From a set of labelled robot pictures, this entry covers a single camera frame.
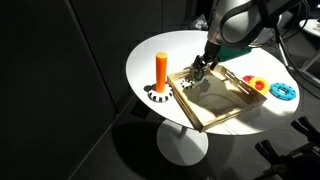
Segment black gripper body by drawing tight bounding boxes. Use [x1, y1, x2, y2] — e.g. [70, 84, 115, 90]
[200, 41, 221, 70]

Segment dark green ring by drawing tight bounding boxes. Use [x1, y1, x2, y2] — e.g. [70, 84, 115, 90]
[193, 67, 205, 82]

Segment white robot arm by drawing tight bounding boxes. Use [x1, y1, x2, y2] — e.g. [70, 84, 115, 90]
[192, 0, 302, 79]

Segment wooden tray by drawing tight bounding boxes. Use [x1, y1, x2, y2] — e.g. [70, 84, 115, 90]
[167, 65, 267, 132]

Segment orange peg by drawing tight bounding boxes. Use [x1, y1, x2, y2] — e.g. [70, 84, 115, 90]
[156, 52, 167, 93]

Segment black white striped base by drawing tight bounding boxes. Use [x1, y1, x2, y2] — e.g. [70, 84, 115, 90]
[147, 84, 173, 103]

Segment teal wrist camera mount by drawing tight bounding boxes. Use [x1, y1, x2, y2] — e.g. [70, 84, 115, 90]
[217, 46, 251, 62]

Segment small black white ring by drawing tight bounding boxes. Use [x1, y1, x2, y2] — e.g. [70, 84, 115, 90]
[180, 78, 195, 90]

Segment red ring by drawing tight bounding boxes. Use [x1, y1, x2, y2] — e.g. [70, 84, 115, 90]
[242, 74, 256, 84]

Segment orange ring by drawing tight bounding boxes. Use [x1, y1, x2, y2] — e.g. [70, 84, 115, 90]
[248, 76, 270, 96]

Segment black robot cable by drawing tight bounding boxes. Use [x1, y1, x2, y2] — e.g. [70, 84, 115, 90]
[219, 0, 320, 84]

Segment white table pedestal base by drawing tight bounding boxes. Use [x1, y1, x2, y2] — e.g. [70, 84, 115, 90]
[156, 120, 209, 166]

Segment blue studded ring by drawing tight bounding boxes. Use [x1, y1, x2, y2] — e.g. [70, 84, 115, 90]
[269, 82, 297, 101]

